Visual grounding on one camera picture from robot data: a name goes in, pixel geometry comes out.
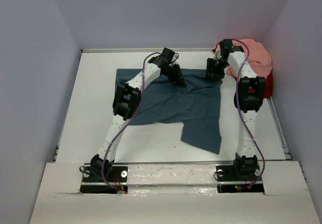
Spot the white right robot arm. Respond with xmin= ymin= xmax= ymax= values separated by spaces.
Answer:
xmin=205 ymin=39 xmax=266 ymax=159

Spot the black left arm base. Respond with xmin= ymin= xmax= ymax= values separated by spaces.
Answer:
xmin=79 ymin=155 xmax=128 ymax=194

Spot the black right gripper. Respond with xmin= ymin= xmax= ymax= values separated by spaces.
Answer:
xmin=204 ymin=58 xmax=230 ymax=83

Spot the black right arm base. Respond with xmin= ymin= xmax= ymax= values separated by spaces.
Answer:
xmin=213 ymin=155 xmax=264 ymax=194

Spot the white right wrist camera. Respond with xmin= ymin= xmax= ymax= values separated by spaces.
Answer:
xmin=212 ymin=49 xmax=222 ymax=60

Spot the metal back table rail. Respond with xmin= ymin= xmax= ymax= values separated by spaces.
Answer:
xmin=80 ymin=47 xmax=212 ymax=53

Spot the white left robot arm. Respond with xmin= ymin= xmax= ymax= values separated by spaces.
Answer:
xmin=90 ymin=48 xmax=186 ymax=181

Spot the pink t shirt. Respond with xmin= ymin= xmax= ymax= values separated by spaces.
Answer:
xmin=211 ymin=38 xmax=274 ymax=80

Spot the red t shirt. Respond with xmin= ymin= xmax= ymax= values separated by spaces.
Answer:
xmin=234 ymin=76 xmax=274 ymax=104

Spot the metal front table rail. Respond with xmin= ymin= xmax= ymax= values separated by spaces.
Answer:
xmin=114 ymin=161 xmax=233 ymax=165

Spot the metal left side rail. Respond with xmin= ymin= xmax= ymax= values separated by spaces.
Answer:
xmin=52 ymin=132 xmax=62 ymax=163

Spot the metal table rail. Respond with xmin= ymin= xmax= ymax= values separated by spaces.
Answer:
xmin=80 ymin=47 xmax=212 ymax=53
xmin=114 ymin=161 xmax=233 ymax=165

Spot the metal right side rail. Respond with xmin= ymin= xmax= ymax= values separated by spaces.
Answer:
xmin=267 ymin=97 xmax=293 ymax=161

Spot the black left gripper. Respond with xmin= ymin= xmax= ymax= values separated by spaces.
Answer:
xmin=163 ymin=64 xmax=187 ymax=88

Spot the teal blue t shirt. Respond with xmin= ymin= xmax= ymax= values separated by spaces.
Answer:
xmin=131 ymin=69 xmax=222 ymax=154

